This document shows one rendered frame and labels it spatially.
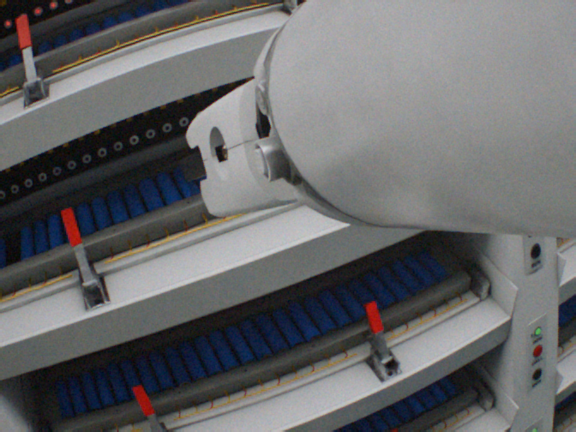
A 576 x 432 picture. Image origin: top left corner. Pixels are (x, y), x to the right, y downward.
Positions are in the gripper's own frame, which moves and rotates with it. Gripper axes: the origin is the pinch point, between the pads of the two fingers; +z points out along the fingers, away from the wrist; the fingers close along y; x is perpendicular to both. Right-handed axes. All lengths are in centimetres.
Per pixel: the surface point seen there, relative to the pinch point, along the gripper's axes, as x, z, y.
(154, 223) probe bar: -3.1, 24.4, -6.1
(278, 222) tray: -6.8, 22.4, 5.1
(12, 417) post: -17.3, 22.7, -30.3
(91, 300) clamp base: -7.6, 20.6, -15.0
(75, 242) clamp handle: -2.0, 20.0, -14.5
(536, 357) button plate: -37, 25, 35
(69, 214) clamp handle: 0.6, 20.2, -14.3
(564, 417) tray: -61, 37, 49
